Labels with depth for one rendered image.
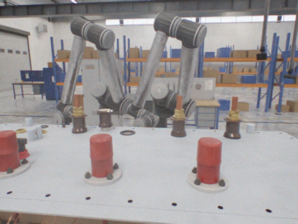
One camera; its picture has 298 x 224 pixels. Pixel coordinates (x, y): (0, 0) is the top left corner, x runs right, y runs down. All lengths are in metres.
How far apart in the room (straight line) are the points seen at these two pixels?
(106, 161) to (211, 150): 0.31
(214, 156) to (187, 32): 1.06
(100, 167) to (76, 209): 0.14
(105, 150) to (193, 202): 0.28
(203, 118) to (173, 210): 4.81
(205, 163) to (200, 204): 0.11
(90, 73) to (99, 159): 5.29
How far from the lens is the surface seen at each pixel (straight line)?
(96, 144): 0.64
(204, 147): 0.61
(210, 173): 0.64
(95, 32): 1.74
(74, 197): 0.64
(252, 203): 0.64
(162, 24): 1.61
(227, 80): 9.10
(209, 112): 5.30
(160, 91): 2.16
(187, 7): 12.87
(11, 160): 0.83
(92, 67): 5.86
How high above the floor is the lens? 1.70
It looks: 12 degrees down
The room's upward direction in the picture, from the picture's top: straight up
